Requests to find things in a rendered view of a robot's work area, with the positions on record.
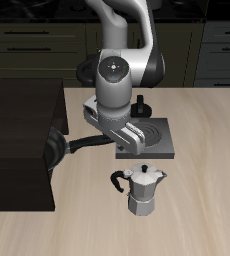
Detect dark grey stove plate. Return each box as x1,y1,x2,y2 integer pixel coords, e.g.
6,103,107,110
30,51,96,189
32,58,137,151
115,117,176,160

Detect round black stove knob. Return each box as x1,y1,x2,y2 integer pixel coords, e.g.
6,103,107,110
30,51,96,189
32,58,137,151
130,94,153,119

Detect dark kitchen cupboards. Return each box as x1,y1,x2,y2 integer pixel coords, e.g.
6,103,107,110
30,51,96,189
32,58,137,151
0,20,205,89

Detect silver moka pot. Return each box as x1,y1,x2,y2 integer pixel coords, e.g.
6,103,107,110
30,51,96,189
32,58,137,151
110,162,168,217

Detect grey kitchen cupboard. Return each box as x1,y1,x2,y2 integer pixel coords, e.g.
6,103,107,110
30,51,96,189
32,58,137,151
192,20,230,89

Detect black frying pan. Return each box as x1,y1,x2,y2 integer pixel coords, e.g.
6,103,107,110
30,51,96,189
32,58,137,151
44,126,117,173

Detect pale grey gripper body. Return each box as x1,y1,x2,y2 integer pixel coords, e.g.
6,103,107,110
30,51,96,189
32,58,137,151
83,110,147,157

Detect dark wooden cabinet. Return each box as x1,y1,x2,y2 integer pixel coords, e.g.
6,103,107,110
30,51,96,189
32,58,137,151
0,78,70,213

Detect black kitchen countertop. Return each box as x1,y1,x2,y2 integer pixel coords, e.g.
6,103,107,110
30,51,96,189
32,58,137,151
0,0,230,24

